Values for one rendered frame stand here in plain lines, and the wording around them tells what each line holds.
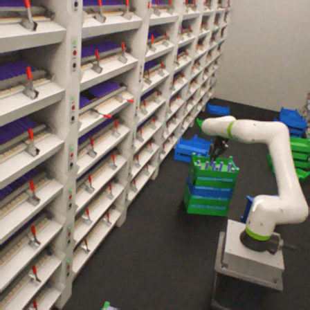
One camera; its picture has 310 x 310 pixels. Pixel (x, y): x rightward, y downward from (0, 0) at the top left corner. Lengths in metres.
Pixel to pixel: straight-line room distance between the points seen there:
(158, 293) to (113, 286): 0.24
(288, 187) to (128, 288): 0.98
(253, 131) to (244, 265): 0.64
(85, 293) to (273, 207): 1.04
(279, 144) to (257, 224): 0.43
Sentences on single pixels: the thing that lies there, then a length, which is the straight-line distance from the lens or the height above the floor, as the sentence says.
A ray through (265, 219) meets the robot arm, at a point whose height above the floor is 0.57.
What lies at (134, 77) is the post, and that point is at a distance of 1.88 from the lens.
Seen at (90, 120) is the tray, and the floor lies 0.91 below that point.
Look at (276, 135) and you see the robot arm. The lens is 1.87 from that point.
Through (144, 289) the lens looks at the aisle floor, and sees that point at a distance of 1.98.
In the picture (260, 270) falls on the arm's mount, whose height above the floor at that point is 0.34.
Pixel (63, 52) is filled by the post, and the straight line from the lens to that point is 1.22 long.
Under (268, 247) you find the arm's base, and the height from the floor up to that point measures 0.41.
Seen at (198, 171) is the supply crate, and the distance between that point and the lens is 2.39.
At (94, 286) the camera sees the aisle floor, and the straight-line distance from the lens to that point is 1.97.
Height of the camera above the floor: 1.47
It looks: 26 degrees down
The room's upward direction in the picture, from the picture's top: 8 degrees clockwise
